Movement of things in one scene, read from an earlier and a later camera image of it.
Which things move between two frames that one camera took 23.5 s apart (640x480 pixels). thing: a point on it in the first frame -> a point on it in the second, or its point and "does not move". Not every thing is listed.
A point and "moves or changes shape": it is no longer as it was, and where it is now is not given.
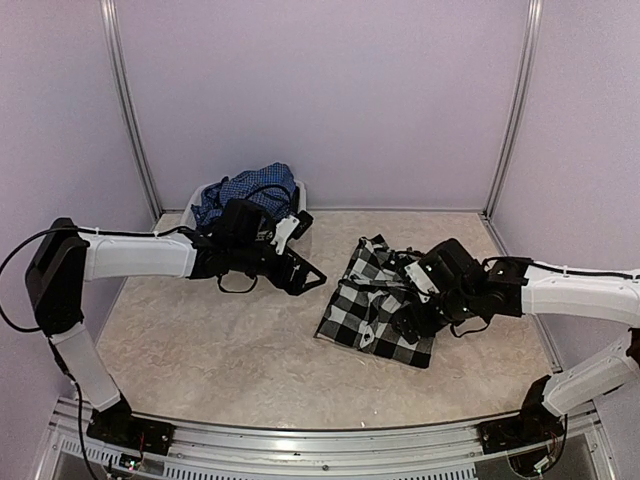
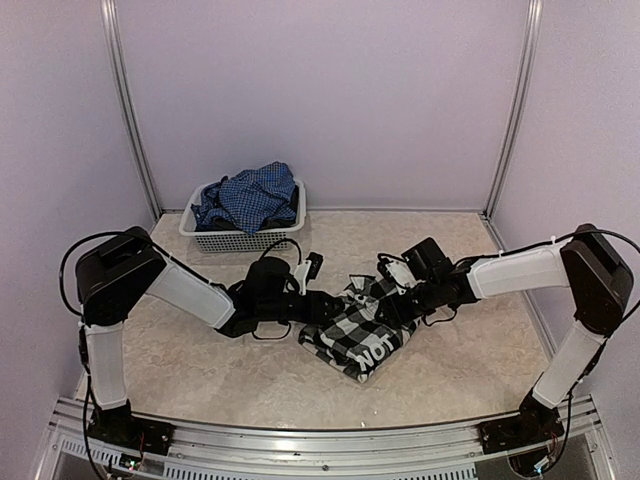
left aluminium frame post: x=114 y=33 does not move
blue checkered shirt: x=272 y=186 does not move
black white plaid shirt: x=361 y=310 moves or changes shape
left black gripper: x=295 y=286 -> x=316 y=311
